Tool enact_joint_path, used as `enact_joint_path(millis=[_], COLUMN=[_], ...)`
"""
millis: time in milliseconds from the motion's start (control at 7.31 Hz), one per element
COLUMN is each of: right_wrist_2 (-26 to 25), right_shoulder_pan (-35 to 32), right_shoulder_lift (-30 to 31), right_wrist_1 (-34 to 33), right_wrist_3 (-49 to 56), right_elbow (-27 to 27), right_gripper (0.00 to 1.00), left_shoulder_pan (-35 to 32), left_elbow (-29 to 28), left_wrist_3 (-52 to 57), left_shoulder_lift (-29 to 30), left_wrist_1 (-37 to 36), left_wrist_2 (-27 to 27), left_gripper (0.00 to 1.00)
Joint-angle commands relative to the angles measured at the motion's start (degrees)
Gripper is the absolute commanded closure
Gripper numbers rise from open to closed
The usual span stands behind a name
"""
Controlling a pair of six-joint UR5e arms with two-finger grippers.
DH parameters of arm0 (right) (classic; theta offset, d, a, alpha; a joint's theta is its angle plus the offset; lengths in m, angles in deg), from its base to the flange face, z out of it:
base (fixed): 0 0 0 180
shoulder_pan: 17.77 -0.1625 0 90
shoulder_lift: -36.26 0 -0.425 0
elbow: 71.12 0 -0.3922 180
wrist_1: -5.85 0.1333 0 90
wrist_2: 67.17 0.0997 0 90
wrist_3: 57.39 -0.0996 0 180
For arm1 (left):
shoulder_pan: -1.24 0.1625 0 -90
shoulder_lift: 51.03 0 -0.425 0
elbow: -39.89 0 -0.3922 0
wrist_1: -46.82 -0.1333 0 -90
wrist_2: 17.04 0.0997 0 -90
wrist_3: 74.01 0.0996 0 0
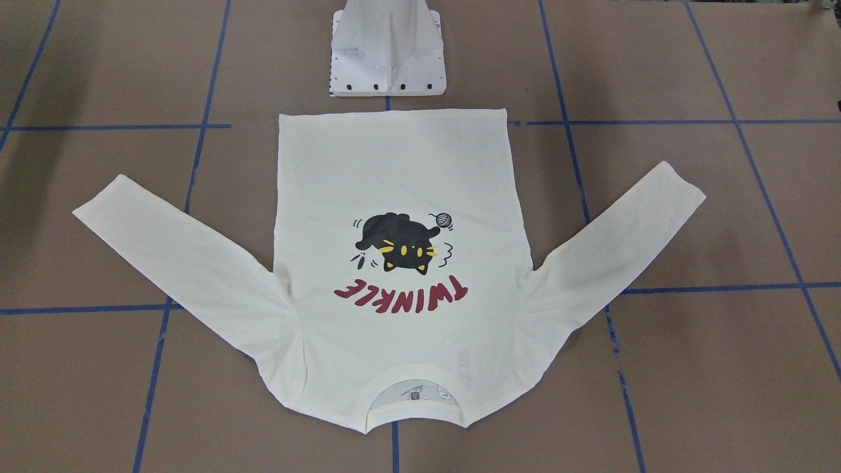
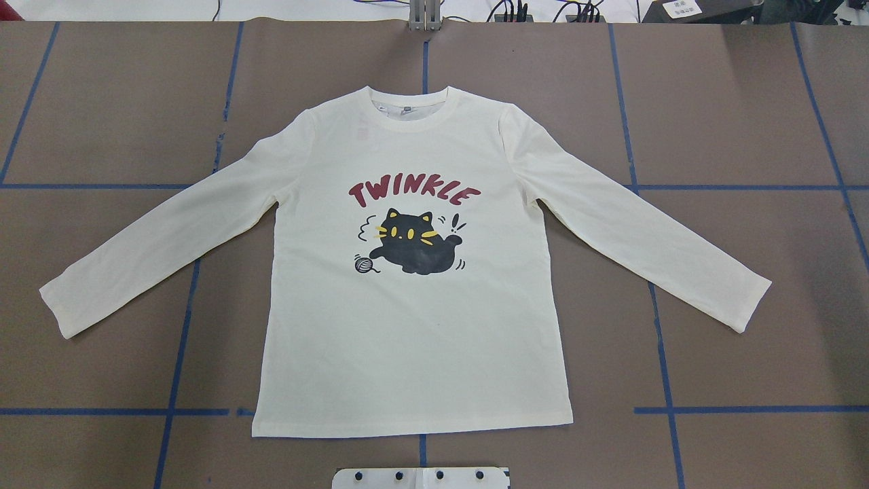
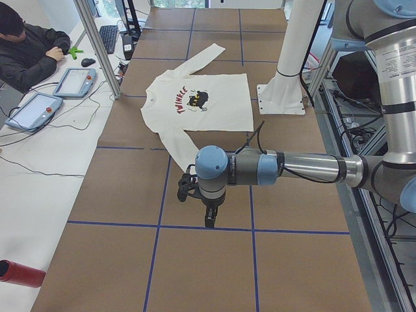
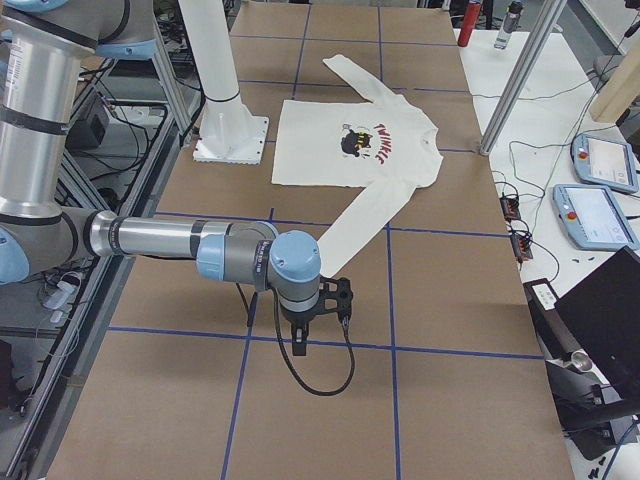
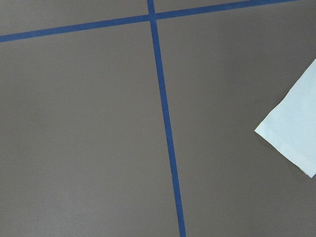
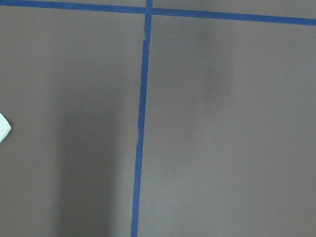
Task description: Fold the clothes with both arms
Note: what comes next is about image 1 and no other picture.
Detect cream long-sleeve cat shirt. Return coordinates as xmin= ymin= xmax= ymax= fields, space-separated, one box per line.
xmin=74 ymin=110 xmax=705 ymax=434

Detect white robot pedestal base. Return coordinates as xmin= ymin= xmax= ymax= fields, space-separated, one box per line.
xmin=329 ymin=1 xmax=447 ymax=98

